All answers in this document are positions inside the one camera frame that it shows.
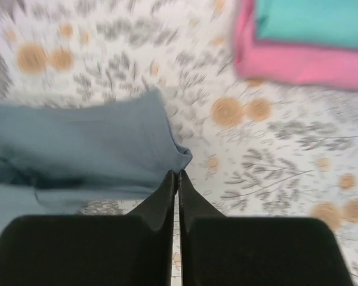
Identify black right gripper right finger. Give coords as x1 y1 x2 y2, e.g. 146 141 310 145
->
178 171 353 286

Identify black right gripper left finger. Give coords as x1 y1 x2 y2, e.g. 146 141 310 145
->
0 171 175 285

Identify blue-grey t-shirt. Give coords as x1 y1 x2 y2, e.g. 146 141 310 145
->
0 90 192 225

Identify floral patterned table mat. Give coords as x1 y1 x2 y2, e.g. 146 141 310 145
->
0 1 358 285

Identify folded pink t-shirt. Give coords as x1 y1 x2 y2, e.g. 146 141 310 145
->
234 1 358 90

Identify folded teal t-shirt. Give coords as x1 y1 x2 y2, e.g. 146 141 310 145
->
255 0 358 49

